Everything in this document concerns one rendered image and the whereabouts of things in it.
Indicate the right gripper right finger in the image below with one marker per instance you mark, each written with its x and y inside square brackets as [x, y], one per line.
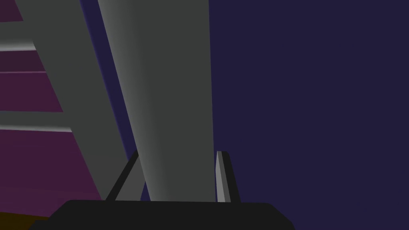
[223, 182]

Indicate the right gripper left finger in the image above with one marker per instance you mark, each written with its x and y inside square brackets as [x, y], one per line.
[127, 185]

